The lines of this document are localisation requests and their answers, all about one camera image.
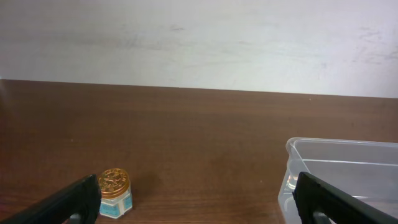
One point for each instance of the gold lid balm jar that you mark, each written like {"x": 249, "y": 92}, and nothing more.
{"x": 116, "y": 196}

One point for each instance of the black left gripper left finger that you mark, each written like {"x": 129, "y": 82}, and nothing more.
{"x": 77, "y": 203}

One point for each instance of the clear plastic container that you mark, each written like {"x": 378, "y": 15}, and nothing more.
{"x": 365, "y": 170}

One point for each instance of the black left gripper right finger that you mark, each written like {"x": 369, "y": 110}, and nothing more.
{"x": 319, "y": 202}

